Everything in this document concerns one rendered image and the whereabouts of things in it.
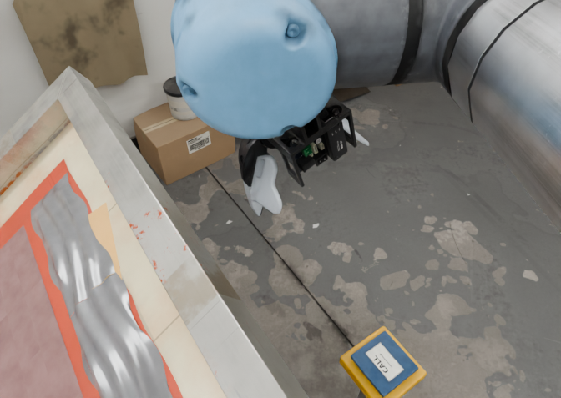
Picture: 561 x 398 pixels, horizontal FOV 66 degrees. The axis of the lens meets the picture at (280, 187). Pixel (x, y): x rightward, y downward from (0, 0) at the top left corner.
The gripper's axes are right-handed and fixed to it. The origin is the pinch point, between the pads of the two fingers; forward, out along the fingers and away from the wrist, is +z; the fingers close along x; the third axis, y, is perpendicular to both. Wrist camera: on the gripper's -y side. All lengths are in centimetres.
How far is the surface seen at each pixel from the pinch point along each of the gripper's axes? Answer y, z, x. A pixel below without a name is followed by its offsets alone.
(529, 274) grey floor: 1, 185, 97
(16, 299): -8.1, -3.0, -35.6
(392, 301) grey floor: -27, 165, 33
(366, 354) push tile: 9, 53, -3
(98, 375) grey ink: 8.0, -5.3, -28.9
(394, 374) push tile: 15, 54, -2
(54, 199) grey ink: -15.6, -5.9, -26.1
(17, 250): -14.4, -3.6, -33.5
